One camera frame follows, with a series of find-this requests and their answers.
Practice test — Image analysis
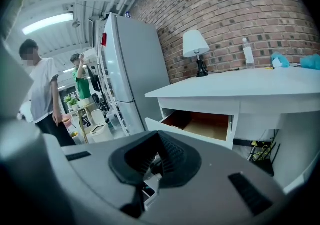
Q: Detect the long ceiling light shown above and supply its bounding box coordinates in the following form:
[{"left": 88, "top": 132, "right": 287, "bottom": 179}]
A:
[{"left": 21, "top": 11, "right": 75, "bottom": 36}]

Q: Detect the green potted plant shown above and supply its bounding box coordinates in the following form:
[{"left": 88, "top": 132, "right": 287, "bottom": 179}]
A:
[{"left": 64, "top": 94, "right": 80, "bottom": 111}]

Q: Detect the white desk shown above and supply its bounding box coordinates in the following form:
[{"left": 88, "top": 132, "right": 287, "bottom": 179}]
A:
[{"left": 144, "top": 66, "right": 320, "bottom": 195}]

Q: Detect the round wooden side table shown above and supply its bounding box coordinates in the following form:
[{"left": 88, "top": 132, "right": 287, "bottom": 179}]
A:
[{"left": 68, "top": 102, "right": 97, "bottom": 145}]

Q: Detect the white metal shelf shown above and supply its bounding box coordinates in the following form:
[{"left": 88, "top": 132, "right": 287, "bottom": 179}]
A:
[{"left": 93, "top": 17, "right": 131, "bottom": 137}]

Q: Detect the white wooden drawer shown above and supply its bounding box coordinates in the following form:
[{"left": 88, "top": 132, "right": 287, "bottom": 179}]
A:
[{"left": 144, "top": 108, "right": 236, "bottom": 150}]

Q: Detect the white plastic box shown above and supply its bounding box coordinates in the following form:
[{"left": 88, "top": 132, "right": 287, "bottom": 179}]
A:
[{"left": 80, "top": 48, "right": 98, "bottom": 65}]

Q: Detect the cream pedal trash bin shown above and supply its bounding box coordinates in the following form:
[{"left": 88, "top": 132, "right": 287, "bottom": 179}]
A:
[{"left": 89, "top": 109, "right": 113, "bottom": 144}]

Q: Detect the teal and white item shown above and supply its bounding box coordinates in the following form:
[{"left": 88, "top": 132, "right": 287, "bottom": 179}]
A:
[{"left": 270, "top": 52, "right": 291, "bottom": 69}]

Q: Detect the teal fluffy item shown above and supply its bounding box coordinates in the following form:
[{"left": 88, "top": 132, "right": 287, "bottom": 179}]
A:
[{"left": 299, "top": 53, "right": 320, "bottom": 71}]

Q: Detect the clear plastic water bottle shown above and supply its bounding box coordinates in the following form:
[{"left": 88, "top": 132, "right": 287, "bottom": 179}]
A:
[{"left": 241, "top": 38, "right": 256, "bottom": 70}]

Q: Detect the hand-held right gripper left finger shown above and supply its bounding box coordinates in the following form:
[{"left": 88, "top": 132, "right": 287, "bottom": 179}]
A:
[{"left": 42, "top": 130, "right": 161, "bottom": 221}]

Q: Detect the white shade table lamp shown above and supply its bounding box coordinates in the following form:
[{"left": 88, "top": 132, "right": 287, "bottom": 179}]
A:
[{"left": 182, "top": 30, "right": 210, "bottom": 78}]

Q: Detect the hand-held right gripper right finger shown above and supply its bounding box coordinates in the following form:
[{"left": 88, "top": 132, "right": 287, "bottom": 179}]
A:
[{"left": 139, "top": 130, "right": 287, "bottom": 225}]

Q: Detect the black monitor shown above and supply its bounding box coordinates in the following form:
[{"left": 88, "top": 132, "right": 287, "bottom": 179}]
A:
[{"left": 86, "top": 65, "right": 101, "bottom": 92}]

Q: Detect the grey refrigerator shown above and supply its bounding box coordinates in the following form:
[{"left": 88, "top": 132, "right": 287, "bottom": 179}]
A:
[{"left": 102, "top": 12, "right": 171, "bottom": 132}]

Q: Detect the ceiling air unit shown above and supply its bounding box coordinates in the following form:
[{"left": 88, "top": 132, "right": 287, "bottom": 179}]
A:
[{"left": 88, "top": 17, "right": 99, "bottom": 47}]

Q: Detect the black wire basket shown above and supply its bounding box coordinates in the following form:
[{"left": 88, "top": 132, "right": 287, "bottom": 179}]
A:
[{"left": 248, "top": 140, "right": 281, "bottom": 177}]

